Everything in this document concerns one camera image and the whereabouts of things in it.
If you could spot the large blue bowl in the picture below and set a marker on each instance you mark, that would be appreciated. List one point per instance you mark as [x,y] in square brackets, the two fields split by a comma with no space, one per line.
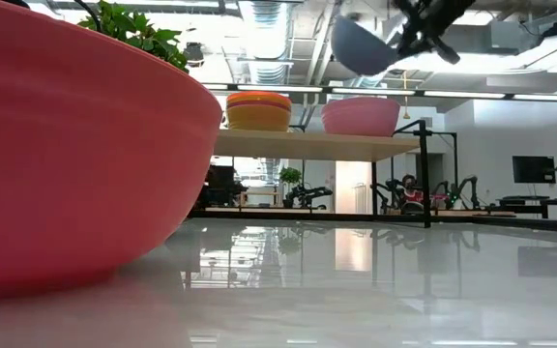
[360,50]

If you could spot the large pink bowl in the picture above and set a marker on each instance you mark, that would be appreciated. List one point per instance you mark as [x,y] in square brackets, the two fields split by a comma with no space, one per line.
[360,118]

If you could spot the small red bowl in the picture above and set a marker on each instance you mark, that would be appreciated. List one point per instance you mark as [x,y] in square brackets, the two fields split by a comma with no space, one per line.
[259,95]

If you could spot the small yellow bowl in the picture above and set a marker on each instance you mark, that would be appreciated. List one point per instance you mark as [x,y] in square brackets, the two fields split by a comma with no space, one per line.
[259,118]

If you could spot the large red bowl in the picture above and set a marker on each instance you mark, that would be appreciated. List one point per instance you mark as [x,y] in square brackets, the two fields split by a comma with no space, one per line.
[75,159]

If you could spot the black background robot arm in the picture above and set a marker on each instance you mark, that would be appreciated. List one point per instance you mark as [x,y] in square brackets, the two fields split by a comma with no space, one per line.
[387,193]
[310,194]
[467,186]

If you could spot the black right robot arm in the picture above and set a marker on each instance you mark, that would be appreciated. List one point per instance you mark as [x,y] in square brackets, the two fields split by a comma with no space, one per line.
[460,7]

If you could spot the long ceiling light strip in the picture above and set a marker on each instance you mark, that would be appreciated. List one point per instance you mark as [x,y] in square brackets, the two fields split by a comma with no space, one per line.
[375,91]

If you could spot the person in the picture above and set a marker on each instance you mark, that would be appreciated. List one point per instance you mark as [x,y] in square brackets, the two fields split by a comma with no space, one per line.
[411,193]

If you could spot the black monitor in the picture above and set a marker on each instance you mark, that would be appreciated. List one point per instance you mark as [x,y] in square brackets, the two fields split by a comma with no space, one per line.
[533,169]

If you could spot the small background potted plant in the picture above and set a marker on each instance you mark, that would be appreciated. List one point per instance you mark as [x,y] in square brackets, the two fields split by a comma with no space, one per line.
[290,176]

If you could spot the black background desk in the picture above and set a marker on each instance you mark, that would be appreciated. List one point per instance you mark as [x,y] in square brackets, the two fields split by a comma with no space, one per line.
[525,200]

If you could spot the black ceiling fixture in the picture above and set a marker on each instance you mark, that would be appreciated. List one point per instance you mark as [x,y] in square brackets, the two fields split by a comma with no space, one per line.
[194,53]

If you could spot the dark background equipment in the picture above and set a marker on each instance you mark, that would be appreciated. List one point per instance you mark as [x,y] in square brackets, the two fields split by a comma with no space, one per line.
[220,186]

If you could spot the green leafy plant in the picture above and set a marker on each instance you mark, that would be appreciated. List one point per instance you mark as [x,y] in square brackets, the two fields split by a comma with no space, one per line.
[133,26]

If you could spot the silver ventilation duct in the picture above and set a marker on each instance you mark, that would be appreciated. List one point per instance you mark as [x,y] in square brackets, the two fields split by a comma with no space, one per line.
[266,38]

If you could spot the wooden shelf black metal frame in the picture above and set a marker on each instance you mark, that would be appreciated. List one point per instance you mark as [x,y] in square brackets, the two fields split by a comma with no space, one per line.
[307,145]

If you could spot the black aluminium table frame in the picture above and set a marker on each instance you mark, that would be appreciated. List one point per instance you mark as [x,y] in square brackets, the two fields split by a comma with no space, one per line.
[501,223]

